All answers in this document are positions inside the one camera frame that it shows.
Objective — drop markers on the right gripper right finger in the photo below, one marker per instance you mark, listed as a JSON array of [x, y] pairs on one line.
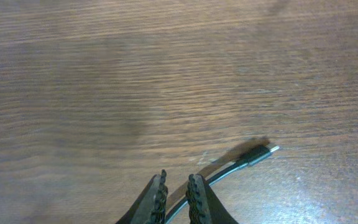
[[205, 207]]

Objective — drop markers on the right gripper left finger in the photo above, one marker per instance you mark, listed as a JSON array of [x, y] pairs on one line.
[[150, 205]]

